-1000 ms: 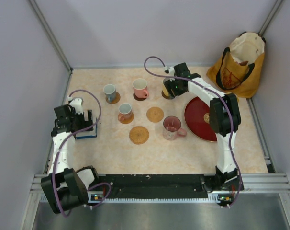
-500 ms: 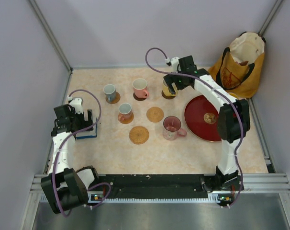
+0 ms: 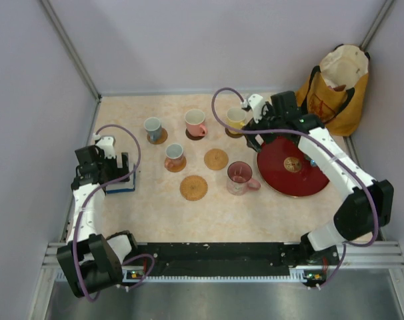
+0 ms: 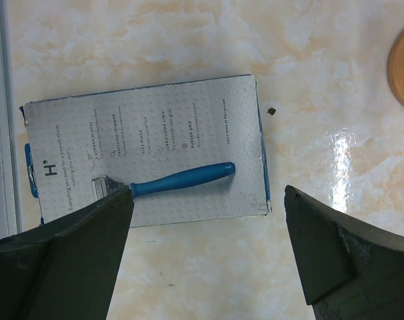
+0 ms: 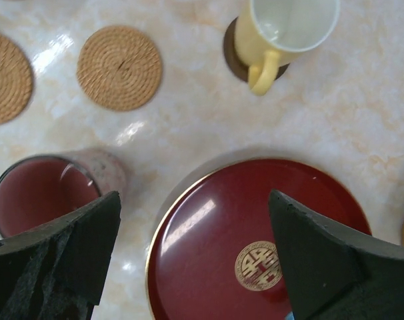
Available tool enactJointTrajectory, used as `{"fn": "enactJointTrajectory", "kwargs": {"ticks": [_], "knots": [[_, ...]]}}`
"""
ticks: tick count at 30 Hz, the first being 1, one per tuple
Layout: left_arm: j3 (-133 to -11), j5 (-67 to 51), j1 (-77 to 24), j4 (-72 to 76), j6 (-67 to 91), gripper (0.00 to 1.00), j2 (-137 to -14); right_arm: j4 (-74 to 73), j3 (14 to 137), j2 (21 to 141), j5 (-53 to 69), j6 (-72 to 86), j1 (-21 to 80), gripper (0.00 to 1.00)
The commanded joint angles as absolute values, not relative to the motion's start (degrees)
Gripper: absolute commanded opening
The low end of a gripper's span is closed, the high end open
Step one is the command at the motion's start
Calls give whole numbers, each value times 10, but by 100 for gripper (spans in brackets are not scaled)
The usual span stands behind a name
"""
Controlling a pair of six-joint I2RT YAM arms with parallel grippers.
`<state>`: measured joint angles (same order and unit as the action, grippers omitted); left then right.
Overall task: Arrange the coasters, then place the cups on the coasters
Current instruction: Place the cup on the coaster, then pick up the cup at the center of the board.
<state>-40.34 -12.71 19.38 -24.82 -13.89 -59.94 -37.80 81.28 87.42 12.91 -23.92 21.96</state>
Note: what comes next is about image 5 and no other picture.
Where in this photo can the red round tray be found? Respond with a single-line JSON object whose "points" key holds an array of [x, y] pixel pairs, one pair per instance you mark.
{"points": [[213, 256]]}

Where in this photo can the dark walnut coaster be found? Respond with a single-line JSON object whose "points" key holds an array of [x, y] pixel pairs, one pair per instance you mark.
{"points": [[237, 66]]}

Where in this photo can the tall pink ghost mug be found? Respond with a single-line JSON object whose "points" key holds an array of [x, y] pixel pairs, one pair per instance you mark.
{"points": [[41, 188]]}

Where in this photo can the blue mug yellow inside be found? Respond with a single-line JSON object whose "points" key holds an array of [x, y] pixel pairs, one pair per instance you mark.
{"points": [[290, 316]]}

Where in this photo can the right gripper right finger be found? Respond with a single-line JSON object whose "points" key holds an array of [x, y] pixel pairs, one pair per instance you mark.
{"points": [[332, 271]]}

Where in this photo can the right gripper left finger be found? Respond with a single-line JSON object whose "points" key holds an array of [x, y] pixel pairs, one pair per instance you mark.
{"points": [[58, 270]]}

